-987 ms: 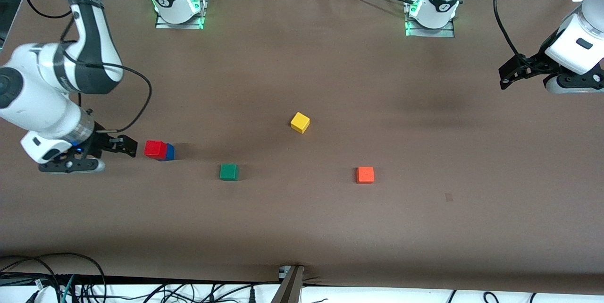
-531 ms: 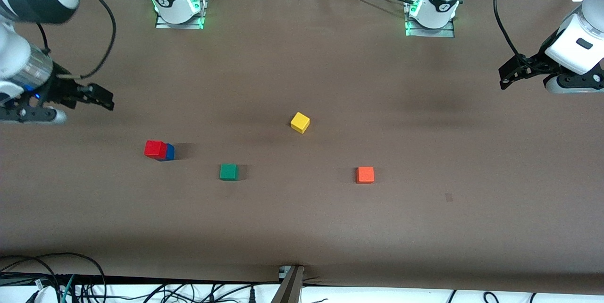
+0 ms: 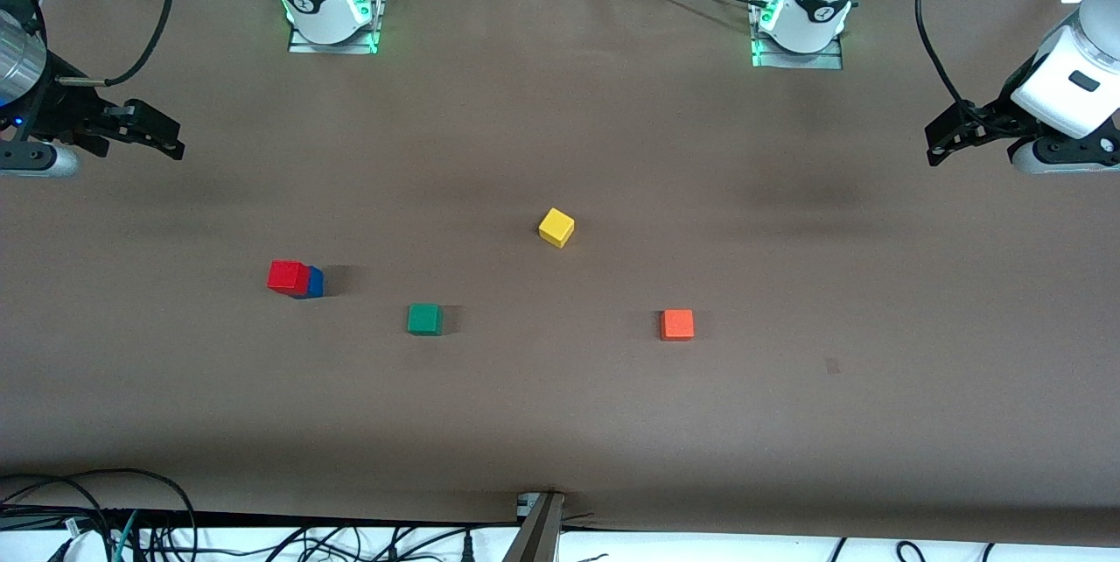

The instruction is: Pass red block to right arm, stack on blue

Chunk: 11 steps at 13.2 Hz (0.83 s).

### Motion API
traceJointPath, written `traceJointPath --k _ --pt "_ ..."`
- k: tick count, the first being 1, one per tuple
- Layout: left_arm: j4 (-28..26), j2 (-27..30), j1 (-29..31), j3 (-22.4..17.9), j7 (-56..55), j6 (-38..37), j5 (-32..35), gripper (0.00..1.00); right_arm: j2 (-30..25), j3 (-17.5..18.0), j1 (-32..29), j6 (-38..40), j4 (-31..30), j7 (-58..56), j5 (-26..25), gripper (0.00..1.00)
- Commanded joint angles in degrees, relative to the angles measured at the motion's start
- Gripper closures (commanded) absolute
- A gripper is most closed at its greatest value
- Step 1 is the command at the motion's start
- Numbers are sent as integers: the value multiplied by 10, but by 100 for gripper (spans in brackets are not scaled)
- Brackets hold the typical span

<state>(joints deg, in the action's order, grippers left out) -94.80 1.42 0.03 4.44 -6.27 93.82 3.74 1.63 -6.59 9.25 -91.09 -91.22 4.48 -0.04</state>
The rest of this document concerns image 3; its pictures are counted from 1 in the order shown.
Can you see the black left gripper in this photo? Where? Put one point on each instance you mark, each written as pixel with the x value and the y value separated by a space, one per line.
pixel 990 117

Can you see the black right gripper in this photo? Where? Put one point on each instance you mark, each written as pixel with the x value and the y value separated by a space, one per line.
pixel 66 117

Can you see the red wooden cube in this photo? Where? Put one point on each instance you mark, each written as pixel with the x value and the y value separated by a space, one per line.
pixel 287 277

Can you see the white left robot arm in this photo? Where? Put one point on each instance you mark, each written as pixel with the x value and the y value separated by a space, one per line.
pixel 1067 89

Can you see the blue wooden cube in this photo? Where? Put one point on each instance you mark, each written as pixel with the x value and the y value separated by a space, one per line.
pixel 316 284

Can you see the orange wooden cube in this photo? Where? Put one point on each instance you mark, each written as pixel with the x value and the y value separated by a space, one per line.
pixel 676 325

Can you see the green wooden cube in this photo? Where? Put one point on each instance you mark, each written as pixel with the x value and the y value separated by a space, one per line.
pixel 423 319

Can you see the yellow wooden cube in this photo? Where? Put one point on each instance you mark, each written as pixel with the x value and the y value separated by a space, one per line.
pixel 556 228

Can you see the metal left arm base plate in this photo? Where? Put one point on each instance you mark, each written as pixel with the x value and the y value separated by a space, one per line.
pixel 827 59

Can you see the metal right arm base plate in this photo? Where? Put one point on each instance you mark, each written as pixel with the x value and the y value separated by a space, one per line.
pixel 302 45

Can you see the grey metal post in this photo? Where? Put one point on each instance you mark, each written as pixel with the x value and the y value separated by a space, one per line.
pixel 535 531

